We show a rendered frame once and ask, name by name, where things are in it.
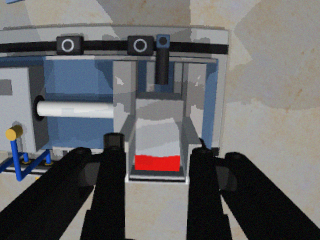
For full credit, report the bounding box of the grey block with red end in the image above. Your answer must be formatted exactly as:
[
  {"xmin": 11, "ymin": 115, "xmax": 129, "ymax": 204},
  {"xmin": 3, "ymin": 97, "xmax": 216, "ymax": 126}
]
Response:
[{"xmin": 135, "ymin": 92, "xmax": 184, "ymax": 171}]

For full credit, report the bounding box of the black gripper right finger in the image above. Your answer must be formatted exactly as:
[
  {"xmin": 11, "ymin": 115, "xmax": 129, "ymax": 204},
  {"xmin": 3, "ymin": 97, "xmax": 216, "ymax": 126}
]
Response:
[{"xmin": 180, "ymin": 117, "xmax": 320, "ymax": 240}]

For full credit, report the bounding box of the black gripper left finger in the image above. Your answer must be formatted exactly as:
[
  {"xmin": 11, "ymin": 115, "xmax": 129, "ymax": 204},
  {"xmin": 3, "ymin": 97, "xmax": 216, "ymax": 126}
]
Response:
[{"xmin": 0, "ymin": 115, "xmax": 136, "ymax": 240}]

